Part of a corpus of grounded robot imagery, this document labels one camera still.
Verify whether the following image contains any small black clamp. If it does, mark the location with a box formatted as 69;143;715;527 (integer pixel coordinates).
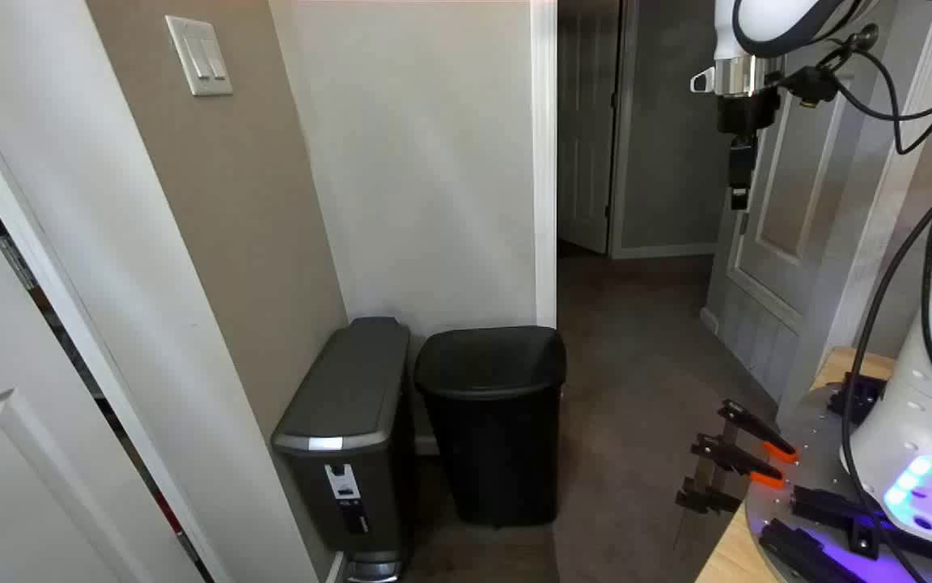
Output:
672;479;745;519

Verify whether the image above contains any black clamp with orange tip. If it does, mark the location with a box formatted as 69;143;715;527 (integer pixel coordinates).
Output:
689;432;793;486
715;396;801;455

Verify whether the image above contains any white light switch plate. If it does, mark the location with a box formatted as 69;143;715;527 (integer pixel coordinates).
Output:
162;14;236;99

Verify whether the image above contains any grey steel step bin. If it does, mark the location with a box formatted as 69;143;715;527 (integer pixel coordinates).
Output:
267;314;421;583

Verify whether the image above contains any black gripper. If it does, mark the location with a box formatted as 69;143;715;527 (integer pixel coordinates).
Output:
715;85;783;215

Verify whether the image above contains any black plastic bin body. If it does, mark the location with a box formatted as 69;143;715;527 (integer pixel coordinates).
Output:
416;378;567;531

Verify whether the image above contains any black bracket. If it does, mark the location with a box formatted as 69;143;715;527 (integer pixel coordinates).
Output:
825;368;891;425

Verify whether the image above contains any white door with lever handle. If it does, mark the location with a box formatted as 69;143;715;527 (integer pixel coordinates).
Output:
700;0;929;404

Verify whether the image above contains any grey hallway door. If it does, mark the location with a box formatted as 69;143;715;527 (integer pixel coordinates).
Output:
555;0;626;255

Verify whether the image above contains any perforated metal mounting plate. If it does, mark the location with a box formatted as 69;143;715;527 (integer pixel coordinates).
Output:
745;384;932;583

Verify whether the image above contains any black clamp bar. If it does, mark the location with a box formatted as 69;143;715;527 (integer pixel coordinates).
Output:
786;481;932;571
755;515;869;583

